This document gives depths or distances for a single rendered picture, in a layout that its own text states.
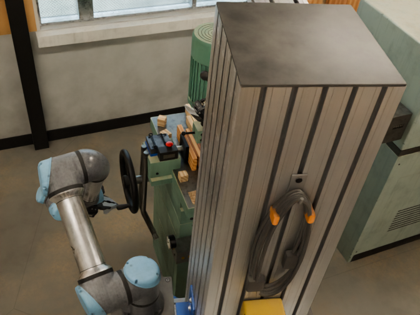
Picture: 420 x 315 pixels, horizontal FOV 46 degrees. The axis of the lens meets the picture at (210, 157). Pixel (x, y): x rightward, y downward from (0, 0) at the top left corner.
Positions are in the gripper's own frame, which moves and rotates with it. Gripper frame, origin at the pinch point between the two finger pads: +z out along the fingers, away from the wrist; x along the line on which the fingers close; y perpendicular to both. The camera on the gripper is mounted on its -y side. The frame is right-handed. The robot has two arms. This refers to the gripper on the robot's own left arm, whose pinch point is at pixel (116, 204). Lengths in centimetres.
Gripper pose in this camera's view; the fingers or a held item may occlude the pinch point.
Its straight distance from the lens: 229.7
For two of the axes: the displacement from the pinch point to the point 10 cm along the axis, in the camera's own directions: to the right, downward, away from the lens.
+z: 7.7, 2.2, 6.0
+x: 3.3, 6.7, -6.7
